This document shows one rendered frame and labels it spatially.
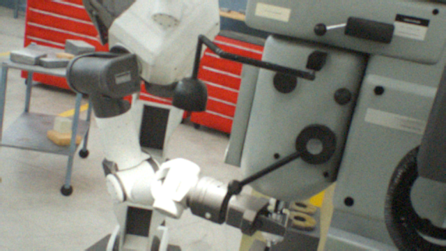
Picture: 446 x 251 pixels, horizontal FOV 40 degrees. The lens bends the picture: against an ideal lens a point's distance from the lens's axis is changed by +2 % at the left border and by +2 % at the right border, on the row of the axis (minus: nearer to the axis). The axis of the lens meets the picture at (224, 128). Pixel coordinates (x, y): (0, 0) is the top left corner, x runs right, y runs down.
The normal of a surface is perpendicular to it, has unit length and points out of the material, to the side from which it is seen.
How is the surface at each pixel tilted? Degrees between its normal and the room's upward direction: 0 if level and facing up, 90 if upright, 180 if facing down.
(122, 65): 78
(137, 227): 118
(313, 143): 90
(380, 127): 90
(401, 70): 90
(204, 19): 86
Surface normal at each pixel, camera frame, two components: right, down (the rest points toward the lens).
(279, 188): -0.33, 0.69
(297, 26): -0.27, 0.22
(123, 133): 0.55, 0.22
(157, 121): -0.04, 0.35
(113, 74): 0.76, 0.11
